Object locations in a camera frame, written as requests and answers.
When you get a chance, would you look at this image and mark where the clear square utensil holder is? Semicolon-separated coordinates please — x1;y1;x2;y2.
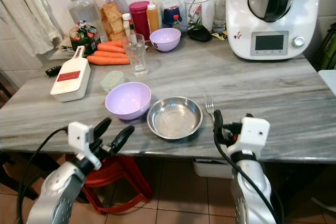
184;0;216;31

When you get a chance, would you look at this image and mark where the small purple plastic bowl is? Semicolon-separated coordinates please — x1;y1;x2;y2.
149;27;182;52

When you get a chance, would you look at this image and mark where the orange sauce bottle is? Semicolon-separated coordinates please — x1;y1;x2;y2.
146;3;161;34

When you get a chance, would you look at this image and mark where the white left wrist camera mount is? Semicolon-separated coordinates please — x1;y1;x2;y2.
67;122;93;157

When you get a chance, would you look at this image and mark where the orange carrot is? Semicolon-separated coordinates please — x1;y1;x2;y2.
87;55;130;66
97;40;128;54
92;50;130;60

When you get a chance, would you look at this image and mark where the jar with blue label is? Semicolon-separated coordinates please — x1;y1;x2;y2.
161;0;183;29

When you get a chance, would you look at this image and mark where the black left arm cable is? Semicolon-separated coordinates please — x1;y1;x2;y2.
17;126;70;224

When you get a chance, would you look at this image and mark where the small container with green lid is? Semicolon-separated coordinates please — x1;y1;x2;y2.
101;70;126;94

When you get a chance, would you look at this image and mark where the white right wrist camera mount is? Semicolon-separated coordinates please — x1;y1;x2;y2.
234;117;270;154

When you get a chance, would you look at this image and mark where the clear bottle with white cap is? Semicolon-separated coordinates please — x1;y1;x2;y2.
68;0;101;31

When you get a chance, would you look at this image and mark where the green and red food packet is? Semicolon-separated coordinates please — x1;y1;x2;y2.
69;20;100;56

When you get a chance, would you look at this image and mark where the red plastic stool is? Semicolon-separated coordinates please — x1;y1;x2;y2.
81;154;140;215

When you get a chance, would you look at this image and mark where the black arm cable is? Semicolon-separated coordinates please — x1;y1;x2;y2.
17;126;70;224
213;130;284;224

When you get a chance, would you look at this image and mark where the large purple plastic bowl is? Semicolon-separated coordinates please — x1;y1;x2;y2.
104;81;152;121

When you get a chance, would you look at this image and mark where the tall clear glass jar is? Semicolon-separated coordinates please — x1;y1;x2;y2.
212;0;232;34

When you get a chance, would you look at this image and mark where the flat black object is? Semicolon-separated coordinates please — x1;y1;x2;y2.
187;25;214;43

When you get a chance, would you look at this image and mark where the magenta plastic canister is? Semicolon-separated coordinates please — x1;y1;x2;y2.
129;1;152;40

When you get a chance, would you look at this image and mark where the white slicer with red blade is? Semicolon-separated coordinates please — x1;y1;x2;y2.
50;46;91;103

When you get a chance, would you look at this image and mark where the clear glass tumbler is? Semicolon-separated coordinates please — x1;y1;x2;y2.
127;33;151;78

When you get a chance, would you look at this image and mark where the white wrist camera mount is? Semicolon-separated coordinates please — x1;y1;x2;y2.
67;122;93;157
234;117;270;154

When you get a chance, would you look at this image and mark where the shallow stainless steel bowl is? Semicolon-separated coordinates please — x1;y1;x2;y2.
146;97;204;141

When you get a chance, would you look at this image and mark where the white kitchen food processor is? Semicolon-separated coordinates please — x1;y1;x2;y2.
225;0;320;61

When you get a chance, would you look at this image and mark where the small white-capped spice bottle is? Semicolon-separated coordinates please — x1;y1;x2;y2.
122;13;133;42

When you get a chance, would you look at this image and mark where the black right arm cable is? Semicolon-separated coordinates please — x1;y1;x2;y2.
213;130;284;224

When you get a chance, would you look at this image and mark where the silver metal fork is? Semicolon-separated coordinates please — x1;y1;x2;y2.
204;93;224;142

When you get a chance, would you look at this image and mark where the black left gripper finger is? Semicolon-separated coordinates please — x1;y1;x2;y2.
92;118;112;138
109;125;135;154

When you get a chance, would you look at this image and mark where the beige hanging towel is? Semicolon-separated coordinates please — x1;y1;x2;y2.
0;0;63;58

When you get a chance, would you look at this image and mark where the white plastic bin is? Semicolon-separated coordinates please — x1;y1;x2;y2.
192;158;235;179

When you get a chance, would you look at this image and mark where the red-lidded jar of crackers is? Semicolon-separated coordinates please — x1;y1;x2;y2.
91;0;127;42

